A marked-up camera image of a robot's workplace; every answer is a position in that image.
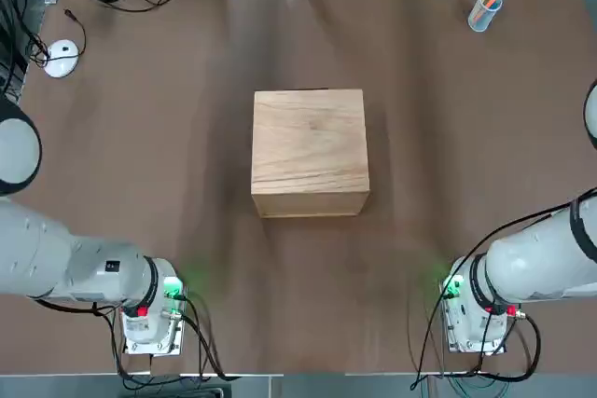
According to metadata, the light wooden cabinet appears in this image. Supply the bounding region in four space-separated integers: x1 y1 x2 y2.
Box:
250 88 373 219

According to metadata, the translucent blue pen cup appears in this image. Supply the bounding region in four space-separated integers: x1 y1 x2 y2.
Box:
467 0 508 34

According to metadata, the white desk lamp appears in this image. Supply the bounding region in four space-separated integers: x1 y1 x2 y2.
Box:
0 0 81 80

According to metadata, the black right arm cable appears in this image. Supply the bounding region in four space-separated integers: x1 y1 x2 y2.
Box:
410 199 543 392

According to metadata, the black lamp cable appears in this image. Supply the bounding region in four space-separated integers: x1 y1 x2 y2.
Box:
31 8 89 68

